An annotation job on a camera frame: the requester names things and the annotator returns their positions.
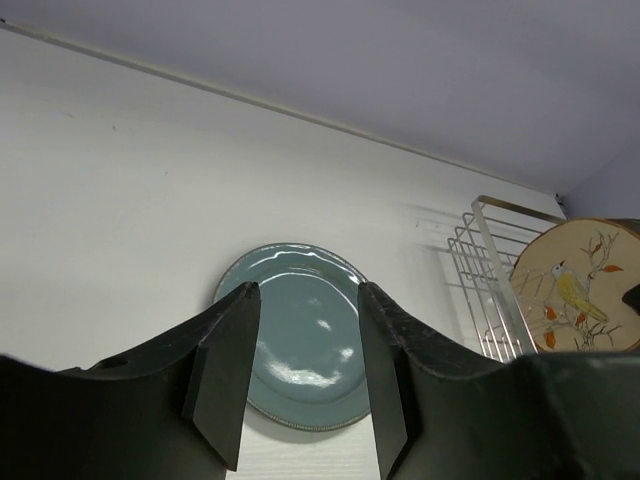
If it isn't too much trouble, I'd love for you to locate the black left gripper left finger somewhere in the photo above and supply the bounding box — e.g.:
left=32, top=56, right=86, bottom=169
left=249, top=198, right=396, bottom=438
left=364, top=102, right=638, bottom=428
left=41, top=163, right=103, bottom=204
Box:
left=1, top=282, right=261, bottom=479

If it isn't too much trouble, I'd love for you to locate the beige bird painted plate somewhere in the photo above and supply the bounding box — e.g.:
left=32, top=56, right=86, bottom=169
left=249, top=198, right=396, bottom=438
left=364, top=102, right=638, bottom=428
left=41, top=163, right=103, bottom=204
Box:
left=510, top=218, right=639, bottom=352

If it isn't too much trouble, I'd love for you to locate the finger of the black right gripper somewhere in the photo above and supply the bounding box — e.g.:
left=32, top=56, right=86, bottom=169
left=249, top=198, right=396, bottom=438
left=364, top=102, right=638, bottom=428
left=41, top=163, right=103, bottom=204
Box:
left=622, top=284, right=640, bottom=315

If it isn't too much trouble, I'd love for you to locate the metal wire dish rack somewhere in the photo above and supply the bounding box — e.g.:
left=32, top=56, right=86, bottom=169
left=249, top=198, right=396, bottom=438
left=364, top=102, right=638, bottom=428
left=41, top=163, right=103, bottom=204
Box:
left=447, top=195, right=566, bottom=363

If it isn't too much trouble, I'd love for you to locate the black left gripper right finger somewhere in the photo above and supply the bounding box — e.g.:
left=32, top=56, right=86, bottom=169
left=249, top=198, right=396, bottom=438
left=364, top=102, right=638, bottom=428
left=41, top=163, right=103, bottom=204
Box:
left=358, top=283, right=639, bottom=479

